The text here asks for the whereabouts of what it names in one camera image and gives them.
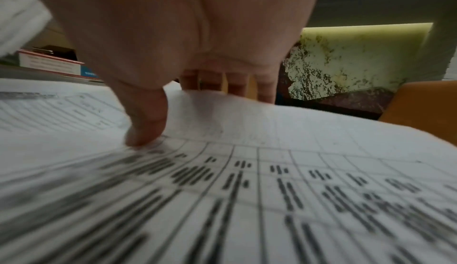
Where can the speckled marble panel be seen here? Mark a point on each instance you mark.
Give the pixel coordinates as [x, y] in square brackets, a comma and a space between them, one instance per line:
[357, 59]

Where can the dark stone ledge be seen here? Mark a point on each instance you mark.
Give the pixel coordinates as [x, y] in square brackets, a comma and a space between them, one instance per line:
[342, 103]

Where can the white sheet with printed table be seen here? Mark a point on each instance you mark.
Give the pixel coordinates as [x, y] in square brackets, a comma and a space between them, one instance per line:
[250, 172]

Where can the white printed form sheet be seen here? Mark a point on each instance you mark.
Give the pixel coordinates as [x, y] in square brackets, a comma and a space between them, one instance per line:
[53, 110]

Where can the person's right hand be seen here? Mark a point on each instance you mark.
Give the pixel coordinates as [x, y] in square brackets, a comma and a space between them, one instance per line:
[171, 25]

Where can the white paper with grey print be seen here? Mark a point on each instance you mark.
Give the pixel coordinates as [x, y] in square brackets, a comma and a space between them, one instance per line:
[18, 11]

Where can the orange chair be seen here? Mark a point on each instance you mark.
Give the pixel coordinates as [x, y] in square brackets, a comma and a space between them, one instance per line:
[423, 110]

